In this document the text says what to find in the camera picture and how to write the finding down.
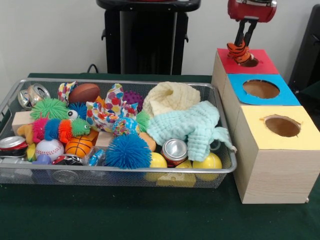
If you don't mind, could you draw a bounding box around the silver mesh bin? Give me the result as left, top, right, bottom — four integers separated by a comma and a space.
0, 77, 238, 190

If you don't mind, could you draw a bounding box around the small orange basketball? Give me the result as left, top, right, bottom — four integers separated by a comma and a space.
64, 135, 95, 158

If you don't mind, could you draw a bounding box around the rainbow spiky caterpillar toy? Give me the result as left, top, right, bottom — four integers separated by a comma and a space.
31, 117, 92, 145

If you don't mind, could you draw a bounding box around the cream knitted cloth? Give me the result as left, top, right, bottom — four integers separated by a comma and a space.
141, 81, 202, 120

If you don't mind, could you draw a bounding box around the small white baseball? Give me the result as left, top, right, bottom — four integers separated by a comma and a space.
34, 138, 65, 162

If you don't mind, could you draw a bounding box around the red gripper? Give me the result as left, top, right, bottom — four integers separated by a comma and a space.
227, 0, 278, 47

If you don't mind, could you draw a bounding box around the mint knitted cloth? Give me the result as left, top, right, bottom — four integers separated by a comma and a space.
145, 100, 233, 162

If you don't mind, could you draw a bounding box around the green spiky ball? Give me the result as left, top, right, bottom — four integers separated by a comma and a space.
29, 97, 71, 120

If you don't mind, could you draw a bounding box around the dark green table cloth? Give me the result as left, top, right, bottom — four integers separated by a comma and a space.
298, 81, 320, 120
0, 72, 320, 240

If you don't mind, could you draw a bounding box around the polka dot cloth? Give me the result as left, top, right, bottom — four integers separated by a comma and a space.
86, 83, 139, 133

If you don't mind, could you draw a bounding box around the wooden box with three holes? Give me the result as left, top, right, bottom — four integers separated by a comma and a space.
211, 48, 320, 205

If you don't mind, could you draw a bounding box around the blue spiky ball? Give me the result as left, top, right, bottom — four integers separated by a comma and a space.
104, 134, 153, 170

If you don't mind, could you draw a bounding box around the small brown football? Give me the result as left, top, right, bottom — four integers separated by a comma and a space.
68, 83, 101, 104

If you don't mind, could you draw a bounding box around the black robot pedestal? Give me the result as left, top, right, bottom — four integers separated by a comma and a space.
96, 0, 202, 75

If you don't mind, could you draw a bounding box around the black upright panel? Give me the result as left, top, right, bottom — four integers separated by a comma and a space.
287, 3, 320, 88

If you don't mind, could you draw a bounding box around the orange striped tiger plush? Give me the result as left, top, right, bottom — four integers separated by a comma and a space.
226, 41, 255, 66

